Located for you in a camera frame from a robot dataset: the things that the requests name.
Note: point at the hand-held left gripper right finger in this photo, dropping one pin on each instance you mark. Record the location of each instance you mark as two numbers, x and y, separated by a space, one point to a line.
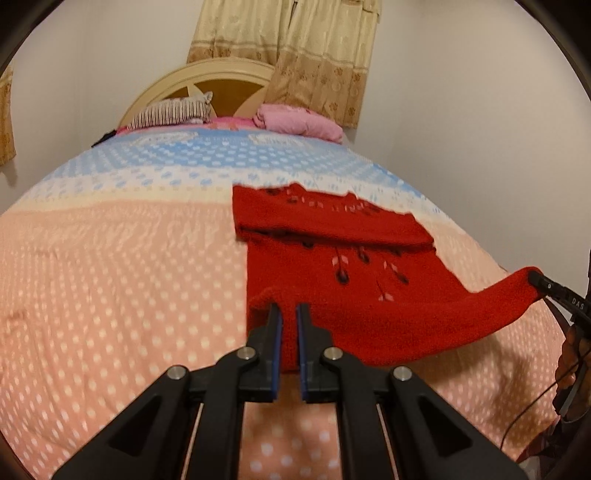
300 360

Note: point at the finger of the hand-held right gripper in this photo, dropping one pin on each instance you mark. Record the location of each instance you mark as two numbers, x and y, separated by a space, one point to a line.
549 286

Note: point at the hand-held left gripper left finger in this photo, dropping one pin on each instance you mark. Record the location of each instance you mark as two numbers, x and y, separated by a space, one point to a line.
279 360

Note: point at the red knitted embroidered sweater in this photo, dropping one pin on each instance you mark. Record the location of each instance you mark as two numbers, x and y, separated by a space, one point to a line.
369 323

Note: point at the person's right hand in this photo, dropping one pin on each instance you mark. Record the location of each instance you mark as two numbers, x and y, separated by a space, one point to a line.
572 360

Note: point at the polka dot bed cover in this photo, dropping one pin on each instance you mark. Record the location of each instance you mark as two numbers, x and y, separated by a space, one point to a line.
115 277

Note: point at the pink folded blanket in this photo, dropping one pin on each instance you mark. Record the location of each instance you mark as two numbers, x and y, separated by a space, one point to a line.
295 121

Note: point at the pink bed sheet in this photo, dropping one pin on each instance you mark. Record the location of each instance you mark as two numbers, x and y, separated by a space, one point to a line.
231 123

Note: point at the striped pillow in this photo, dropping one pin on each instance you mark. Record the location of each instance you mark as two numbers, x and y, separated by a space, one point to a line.
171 113

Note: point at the dark cloth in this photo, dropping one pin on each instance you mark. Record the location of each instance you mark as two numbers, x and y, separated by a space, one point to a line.
102 139

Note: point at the cream wooden headboard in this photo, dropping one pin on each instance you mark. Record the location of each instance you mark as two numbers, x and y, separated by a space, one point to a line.
184 83

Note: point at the beige floral window curtain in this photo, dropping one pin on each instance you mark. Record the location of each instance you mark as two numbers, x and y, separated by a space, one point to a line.
231 32
323 60
5 120

